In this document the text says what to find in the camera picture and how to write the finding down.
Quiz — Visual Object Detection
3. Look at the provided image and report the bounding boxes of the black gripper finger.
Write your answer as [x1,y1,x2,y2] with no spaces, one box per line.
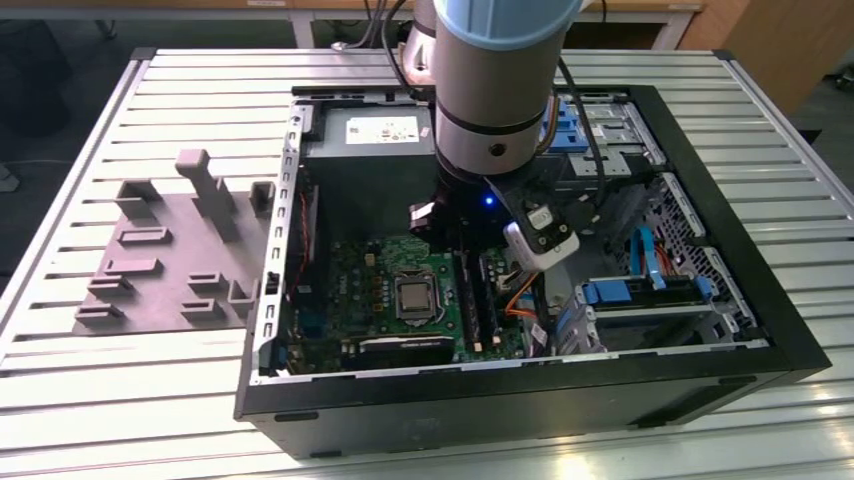
[407,199,461,251]

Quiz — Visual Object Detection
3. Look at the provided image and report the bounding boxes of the dark RAM stick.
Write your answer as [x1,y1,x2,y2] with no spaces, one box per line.
[457,252,485,351]

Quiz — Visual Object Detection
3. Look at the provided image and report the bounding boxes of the grey power supply unit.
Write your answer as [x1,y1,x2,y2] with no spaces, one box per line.
[303,107,439,239]

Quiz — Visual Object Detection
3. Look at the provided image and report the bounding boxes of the metal socket cover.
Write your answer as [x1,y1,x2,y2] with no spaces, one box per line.
[391,270,441,325]

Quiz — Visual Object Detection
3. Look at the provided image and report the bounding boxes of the green motherboard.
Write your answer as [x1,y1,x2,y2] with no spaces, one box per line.
[285,232,528,374]

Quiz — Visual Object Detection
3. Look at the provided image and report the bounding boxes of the silver CPU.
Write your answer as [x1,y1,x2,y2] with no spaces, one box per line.
[399,285,435,312]

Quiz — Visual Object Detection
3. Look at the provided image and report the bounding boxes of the blue plastic drive latch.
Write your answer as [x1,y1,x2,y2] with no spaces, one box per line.
[545,97,592,155]

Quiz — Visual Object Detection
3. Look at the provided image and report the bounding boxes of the metal drive cage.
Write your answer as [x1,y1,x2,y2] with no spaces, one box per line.
[552,94,665,211]

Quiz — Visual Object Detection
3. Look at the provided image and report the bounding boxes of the hard disk in blue carrier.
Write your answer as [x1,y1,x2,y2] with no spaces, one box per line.
[576,277,714,311]

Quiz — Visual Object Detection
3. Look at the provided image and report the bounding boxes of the black graphics card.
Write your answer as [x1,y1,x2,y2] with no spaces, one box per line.
[339,334,456,372]

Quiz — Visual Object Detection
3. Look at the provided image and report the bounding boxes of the grey purple parts rack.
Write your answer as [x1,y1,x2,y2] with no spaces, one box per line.
[69,148,279,341]

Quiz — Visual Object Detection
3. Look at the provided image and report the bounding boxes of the black open PC case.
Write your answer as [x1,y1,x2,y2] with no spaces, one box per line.
[230,83,832,459]

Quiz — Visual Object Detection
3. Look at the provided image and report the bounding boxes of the wooden desk white legs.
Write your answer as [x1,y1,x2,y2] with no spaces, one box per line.
[225,0,708,51]

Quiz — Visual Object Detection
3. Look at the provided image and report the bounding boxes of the wooden cabinet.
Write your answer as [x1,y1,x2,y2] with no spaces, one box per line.
[676,0,854,119]

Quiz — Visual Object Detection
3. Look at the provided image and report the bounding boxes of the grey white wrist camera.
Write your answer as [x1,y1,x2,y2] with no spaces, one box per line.
[500,202,580,274]

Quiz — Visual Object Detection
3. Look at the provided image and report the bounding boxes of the red wire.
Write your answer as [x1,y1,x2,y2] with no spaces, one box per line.
[297,192,316,266]

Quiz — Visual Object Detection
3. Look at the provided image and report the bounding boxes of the orange wire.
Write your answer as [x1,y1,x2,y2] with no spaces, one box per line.
[503,287,539,319]

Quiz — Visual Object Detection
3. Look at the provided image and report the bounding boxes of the brown braided cable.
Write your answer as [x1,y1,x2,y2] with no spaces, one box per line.
[540,94,561,154]

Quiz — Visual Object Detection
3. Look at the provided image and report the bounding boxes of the black camera cable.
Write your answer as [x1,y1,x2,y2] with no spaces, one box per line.
[556,62,612,226]
[380,0,439,104]

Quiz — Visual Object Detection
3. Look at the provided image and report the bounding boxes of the black cable bundle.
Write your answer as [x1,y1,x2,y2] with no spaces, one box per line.
[496,172,661,294]

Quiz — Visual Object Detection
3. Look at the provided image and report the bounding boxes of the blue flat data cable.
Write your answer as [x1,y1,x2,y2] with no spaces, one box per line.
[628,225,669,292]

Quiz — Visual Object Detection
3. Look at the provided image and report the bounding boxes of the grey cable silver plug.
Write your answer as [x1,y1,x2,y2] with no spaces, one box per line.
[331,0,395,51]

